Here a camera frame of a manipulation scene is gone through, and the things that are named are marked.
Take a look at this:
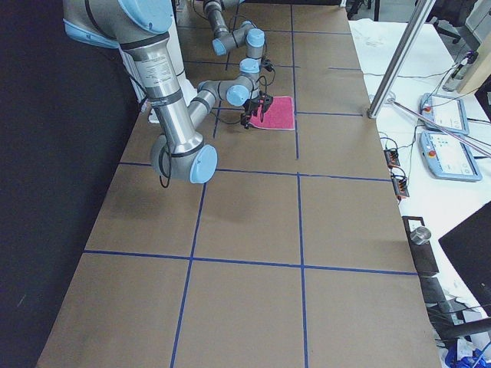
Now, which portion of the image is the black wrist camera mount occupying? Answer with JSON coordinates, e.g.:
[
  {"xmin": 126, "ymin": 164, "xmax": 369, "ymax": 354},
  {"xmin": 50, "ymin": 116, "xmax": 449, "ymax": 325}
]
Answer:
[{"xmin": 259, "ymin": 94, "xmax": 274, "ymax": 113}]

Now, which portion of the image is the orange black connector box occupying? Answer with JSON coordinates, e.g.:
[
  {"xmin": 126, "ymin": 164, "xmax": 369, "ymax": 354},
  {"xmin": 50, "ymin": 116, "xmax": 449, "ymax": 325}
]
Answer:
[{"xmin": 384, "ymin": 148, "xmax": 400, "ymax": 169}]

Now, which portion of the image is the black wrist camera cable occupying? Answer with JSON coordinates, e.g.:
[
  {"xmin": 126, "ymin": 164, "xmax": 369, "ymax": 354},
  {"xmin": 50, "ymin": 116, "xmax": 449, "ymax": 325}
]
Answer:
[{"xmin": 214, "ymin": 49, "xmax": 278, "ymax": 124}]

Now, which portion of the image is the lower blue teach pendant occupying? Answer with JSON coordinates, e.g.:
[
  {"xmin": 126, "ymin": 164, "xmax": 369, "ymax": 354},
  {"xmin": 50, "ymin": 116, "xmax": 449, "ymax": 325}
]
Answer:
[{"xmin": 420, "ymin": 130, "xmax": 482, "ymax": 182}]

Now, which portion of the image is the black monitor corner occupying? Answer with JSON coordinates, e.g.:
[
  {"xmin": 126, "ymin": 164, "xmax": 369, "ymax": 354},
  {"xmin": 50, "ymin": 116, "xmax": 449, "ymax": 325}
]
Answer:
[{"xmin": 439, "ymin": 202, "xmax": 490, "ymax": 315}]

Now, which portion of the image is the small metal cup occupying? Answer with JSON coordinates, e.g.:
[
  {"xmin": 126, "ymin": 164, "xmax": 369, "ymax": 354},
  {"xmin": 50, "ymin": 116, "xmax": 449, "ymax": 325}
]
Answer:
[{"xmin": 410, "ymin": 226, "xmax": 431, "ymax": 245}]

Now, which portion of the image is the long metal reacher rod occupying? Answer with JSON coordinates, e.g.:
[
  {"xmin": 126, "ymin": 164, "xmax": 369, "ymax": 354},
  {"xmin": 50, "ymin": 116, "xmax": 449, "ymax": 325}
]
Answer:
[{"xmin": 387, "ymin": 97, "xmax": 491, "ymax": 159}]

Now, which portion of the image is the upper blue teach pendant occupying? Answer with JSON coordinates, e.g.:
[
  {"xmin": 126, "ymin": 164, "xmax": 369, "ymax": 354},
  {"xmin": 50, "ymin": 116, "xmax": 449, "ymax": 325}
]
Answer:
[{"xmin": 420, "ymin": 93, "xmax": 470, "ymax": 135}]

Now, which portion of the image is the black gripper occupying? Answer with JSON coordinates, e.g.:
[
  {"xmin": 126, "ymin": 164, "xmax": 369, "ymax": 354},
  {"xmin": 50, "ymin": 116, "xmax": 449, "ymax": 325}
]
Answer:
[{"xmin": 240, "ymin": 97, "xmax": 263, "ymax": 130}]

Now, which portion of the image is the blue teach pendant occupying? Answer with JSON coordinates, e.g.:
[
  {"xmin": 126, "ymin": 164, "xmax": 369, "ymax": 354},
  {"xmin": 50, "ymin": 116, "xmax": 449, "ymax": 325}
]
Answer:
[
  {"xmin": 420, "ymin": 93, "xmax": 470, "ymax": 135},
  {"xmin": 420, "ymin": 130, "xmax": 482, "ymax": 182}
]

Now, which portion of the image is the black flat bracket plate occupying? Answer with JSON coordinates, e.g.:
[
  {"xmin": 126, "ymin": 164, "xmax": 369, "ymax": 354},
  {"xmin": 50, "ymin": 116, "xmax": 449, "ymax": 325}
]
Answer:
[{"xmin": 402, "ymin": 216, "xmax": 439, "ymax": 278}]

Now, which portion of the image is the aluminium frame post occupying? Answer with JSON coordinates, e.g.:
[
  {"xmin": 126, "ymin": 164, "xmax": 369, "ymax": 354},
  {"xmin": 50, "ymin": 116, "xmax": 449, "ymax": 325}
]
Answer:
[{"xmin": 367, "ymin": 0, "xmax": 436, "ymax": 119}]

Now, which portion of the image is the pink grey-backed towel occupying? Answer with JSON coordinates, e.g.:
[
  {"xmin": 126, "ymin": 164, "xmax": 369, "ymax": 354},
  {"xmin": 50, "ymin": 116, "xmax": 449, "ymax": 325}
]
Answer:
[{"xmin": 250, "ymin": 96, "xmax": 295, "ymax": 130}]

